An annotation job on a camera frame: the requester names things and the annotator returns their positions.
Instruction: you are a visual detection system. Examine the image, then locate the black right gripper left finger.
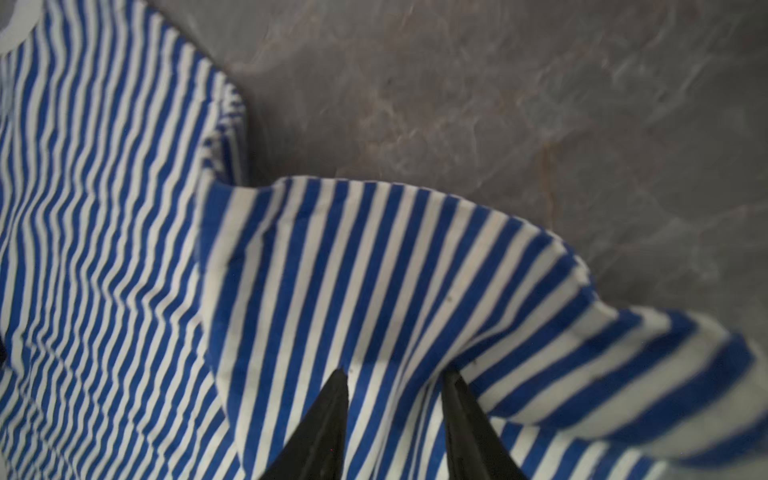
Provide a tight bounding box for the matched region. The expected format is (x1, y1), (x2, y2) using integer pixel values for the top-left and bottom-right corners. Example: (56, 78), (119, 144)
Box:
(261, 369), (349, 480)

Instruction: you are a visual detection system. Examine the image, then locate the blue white striped tank top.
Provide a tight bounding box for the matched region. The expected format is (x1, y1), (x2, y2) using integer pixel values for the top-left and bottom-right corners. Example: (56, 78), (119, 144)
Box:
(1, 1), (767, 479)

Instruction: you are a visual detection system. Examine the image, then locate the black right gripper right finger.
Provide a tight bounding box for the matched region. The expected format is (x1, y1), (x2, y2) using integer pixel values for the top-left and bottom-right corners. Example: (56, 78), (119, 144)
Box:
(442, 368), (527, 480)

